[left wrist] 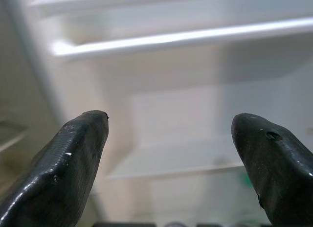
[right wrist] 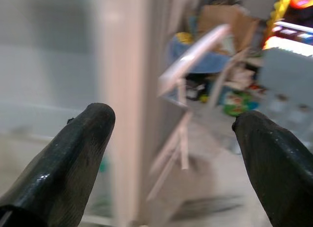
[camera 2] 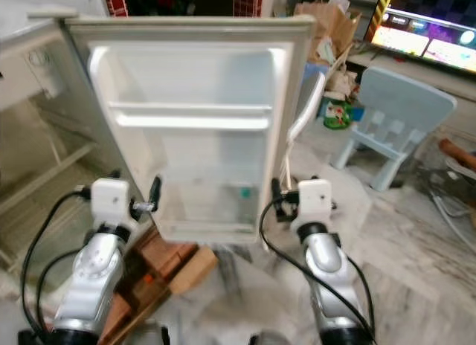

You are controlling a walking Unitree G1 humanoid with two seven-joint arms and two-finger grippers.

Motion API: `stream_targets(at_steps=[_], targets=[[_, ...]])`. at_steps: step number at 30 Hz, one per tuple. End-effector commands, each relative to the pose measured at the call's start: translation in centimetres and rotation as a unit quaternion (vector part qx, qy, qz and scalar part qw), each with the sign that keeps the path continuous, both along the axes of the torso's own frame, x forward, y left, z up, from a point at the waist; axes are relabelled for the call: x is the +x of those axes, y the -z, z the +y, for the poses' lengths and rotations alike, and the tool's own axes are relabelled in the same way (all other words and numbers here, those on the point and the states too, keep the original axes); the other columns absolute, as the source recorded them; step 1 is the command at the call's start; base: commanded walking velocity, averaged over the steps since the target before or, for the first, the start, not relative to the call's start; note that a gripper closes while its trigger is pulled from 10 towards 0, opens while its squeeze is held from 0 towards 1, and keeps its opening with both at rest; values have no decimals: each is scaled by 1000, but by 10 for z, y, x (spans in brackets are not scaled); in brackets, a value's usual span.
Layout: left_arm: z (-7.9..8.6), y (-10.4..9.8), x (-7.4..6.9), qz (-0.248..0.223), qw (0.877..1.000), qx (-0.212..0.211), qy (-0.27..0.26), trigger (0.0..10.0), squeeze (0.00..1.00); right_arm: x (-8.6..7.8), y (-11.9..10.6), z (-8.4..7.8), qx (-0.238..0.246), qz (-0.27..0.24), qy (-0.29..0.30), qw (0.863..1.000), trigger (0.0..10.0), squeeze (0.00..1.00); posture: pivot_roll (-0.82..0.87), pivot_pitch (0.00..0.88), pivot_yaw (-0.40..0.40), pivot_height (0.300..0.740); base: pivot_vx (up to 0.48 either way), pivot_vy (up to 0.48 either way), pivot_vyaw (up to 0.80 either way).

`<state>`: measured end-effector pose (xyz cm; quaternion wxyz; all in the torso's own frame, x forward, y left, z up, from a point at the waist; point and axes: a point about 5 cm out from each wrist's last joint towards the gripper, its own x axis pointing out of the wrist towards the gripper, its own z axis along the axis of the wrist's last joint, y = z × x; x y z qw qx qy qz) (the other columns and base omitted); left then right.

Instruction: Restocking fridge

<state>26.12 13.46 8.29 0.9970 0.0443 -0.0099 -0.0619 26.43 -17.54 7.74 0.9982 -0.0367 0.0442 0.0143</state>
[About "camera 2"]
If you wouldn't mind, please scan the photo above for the white fridge door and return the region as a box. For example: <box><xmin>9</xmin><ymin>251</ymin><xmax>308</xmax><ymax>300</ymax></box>
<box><xmin>65</xmin><ymin>16</ymin><xmax>315</xmax><ymax>246</ymax></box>

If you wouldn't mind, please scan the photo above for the white fridge thermostat dial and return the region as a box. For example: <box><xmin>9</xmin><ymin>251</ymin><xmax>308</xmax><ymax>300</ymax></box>
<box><xmin>25</xmin><ymin>49</ymin><xmax>65</xmax><ymax>99</ymax></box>

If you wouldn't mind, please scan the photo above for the white fridge cabinet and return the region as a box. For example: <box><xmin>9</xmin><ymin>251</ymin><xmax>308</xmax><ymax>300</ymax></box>
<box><xmin>0</xmin><ymin>0</ymin><xmax>144</xmax><ymax>305</ymax></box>

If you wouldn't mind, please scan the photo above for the clear door bin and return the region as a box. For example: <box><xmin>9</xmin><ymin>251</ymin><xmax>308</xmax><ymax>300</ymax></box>
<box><xmin>160</xmin><ymin>180</ymin><xmax>257</xmax><ymax>230</ymax></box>

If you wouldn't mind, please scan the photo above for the reddish wooden block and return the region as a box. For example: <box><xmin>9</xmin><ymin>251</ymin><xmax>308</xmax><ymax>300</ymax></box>
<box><xmin>119</xmin><ymin>225</ymin><xmax>179</xmax><ymax>286</ymax></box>

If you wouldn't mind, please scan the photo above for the light wooden block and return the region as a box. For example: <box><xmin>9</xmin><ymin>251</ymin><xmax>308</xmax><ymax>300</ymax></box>
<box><xmin>167</xmin><ymin>245</ymin><xmax>219</xmax><ymax>295</ymax></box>

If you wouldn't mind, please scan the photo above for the brown wooden plank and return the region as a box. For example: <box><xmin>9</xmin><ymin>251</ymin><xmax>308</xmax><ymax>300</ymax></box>
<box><xmin>100</xmin><ymin>284</ymin><xmax>158</xmax><ymax>344</ymax></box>

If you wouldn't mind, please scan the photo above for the grey robot right leg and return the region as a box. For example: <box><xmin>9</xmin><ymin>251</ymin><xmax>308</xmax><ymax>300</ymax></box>
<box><xmin>249</xmin><ymin>330</ymin><xmax>292</xmax><ymax>345</ymax></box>

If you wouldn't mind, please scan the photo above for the grey robot leg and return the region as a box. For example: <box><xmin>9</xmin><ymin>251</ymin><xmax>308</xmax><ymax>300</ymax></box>
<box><xmin>249</xmin><ymin>330</ymin><xmax>292</xmax><ymax>345</ymax></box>
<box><xmin>140</xmin><ymin>324</ymin><xmax>173</xmax><ymax>345</ymax></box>

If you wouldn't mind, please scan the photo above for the grey robot left leg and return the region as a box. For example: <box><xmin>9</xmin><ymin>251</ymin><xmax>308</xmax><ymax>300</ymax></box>
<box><xmin>140</xmin><ymin>324</ymin><xmax>173</xmax><ymax>345</ymax></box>

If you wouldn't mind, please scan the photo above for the light blue plastic child chair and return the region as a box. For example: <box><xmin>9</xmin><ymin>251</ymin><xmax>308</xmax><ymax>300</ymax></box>
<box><xmin>331</xmin><ymin>66</ymin><xmax>459</xmax><ymax>194</ymax></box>

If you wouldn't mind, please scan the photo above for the brown paper bag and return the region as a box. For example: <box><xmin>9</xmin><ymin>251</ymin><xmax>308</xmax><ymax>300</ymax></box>
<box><xmin>294</xmin><ymin>0</ymin><xmax>362</xmax><ymax>63</ymax></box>

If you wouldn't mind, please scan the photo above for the brown rounded object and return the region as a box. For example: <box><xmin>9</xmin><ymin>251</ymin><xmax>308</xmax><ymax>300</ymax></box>
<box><xmin>437</xmin><ymin>138</ymin><xmax>476</xmax><ymax>173</ymax></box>

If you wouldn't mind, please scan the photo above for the bright arcade screen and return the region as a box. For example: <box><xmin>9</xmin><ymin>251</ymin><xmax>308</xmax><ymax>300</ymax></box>
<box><xmin>364</xmin><ymin>0</ymin><xmax>476</xmax><ymax>74</ymax></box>

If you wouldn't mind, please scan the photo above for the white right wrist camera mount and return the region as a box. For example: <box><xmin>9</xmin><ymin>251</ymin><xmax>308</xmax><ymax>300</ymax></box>
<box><xmin>290</xmin><ymin>179</ymin><xmax>335</xmax><ymax>230</ymax></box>

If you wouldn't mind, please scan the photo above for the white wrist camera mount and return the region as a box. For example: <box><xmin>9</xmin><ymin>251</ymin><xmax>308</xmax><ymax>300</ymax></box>
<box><xmin>290</xmin><ymin>179</ymin><xmax>335</xmax><ymax>230</ymax></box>
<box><xmin>91</xmin><ymin>178</ymin><xmax>134</xmax><ymax>227</ymax></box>

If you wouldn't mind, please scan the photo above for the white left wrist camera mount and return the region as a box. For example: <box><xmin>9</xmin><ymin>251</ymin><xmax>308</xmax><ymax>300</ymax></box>
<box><xmin>91</xmin><ymin>178</ymin><xmax>134</xmax><ymax>227</ymax></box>

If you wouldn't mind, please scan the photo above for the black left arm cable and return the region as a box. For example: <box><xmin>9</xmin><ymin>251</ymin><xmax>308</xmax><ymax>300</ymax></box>
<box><xmin>21</xmin><ymin>187</ymin><xmax>94</xmax><ymax>344</ymax></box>

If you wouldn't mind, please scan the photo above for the white door shelf rail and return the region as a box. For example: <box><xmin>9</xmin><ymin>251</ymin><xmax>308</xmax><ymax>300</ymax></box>
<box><xmin>106</xmin><ymin>100</ymin><xmax>274</xmax><ymax>132</ymax></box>

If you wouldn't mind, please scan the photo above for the white fridge door handle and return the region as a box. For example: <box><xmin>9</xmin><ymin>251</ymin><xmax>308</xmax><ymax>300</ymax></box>
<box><xmin>289</xmin><ymin>71</ymin><xmax>328</xmax><ymax>141</ymax></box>

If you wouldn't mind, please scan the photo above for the white fridge wire shelf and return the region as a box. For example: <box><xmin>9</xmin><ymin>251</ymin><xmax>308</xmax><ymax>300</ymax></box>
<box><xmin>0</xmin><ymin>163</ymin><xmax>114</xmax><ymax>273</ymax></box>

